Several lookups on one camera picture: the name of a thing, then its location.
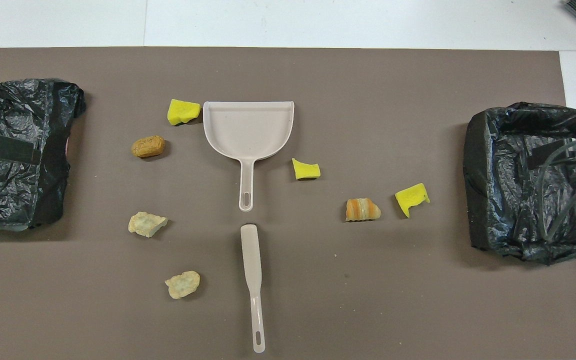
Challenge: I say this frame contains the yellow sponge piece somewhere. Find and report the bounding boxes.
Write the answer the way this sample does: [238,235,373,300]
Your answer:
[292,158,321,181]
[167,98,202,126]
[395,183,431,219]

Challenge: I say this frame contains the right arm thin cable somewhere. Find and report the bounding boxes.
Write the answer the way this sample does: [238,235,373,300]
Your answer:
[537,133,576,241]

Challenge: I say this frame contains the orange striped croissant piece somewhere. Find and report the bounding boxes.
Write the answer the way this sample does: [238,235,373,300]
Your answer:
[345,197,382,222]

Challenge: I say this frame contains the black bag lined bin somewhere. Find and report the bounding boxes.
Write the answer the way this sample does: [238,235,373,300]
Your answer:
[0,78,87,232]
[463,102,576,266]

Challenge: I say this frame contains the brown bread roll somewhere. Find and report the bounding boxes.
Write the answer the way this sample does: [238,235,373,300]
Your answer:
[131,135,166,159]

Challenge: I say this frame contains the beige brush black bristles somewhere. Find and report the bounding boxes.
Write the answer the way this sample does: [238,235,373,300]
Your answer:
[240,224,267,354]

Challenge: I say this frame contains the flaky pastry piece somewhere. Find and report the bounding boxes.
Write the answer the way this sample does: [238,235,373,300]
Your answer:
[128,211,169,238]
[164,270,201,300]

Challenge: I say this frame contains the brown table mat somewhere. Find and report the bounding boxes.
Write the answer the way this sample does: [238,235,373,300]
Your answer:
[0,46,576,360]

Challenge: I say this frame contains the beige plastic dustpan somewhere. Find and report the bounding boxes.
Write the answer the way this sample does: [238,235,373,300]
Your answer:
[202,100,295,213]

